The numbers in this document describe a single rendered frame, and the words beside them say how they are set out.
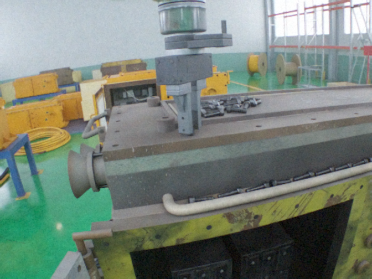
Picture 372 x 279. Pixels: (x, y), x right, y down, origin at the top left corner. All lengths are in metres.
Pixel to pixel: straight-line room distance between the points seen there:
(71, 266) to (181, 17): 0.46
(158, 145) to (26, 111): 6.32
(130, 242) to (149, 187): 0.12
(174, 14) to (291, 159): 0.41
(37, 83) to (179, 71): 9.05
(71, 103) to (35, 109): 1.06
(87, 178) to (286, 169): 0.47
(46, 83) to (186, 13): 8.96
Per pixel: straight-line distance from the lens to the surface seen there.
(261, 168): 0.61
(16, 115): 6.88
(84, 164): 0.67
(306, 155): 0.67
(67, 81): 11.92
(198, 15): 0.50
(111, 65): 9.05
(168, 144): 0.52
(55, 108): 6.57
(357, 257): 0.93
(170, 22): 0.49
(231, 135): 0.55
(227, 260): 0.93
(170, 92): 0.49
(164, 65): 0.48
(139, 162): 0.53
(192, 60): 0.50
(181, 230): 0.53
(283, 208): 0.60
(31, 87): 9.52
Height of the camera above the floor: 1.53
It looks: 19 degrees down
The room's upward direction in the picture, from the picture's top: 4 degrees counter-clockwise
